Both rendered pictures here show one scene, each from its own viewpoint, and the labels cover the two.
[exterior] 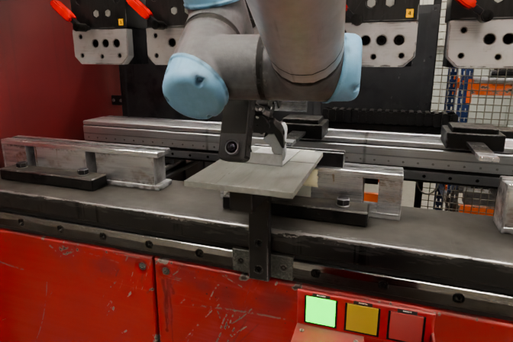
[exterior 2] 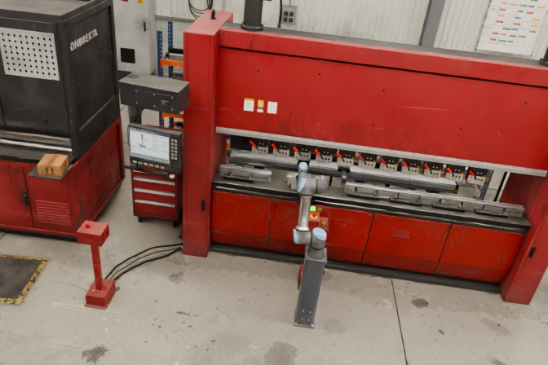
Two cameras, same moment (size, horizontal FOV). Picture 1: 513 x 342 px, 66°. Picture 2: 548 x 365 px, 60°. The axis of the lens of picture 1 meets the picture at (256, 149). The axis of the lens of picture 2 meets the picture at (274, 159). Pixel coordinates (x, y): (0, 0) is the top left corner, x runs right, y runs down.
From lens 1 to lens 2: 3.81 m
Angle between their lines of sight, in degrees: 21
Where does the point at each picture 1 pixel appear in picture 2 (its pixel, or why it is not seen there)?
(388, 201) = not seen: hidden behind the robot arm
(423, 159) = (333, 172)
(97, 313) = (254, 211)
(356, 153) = (316, 169)
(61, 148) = (240, 170)
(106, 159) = (254, 174)
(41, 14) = not seen: hidden behind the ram
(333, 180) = not seen: hidden behind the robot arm
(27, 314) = (230, 213)
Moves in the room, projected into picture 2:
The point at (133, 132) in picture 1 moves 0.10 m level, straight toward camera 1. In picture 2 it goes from (249, 159) to (254, 164)
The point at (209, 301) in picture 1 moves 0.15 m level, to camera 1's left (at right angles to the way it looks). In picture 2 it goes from (285, 207) to (270, 208)
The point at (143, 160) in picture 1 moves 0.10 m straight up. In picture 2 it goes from (266, 175) to (267, 166)
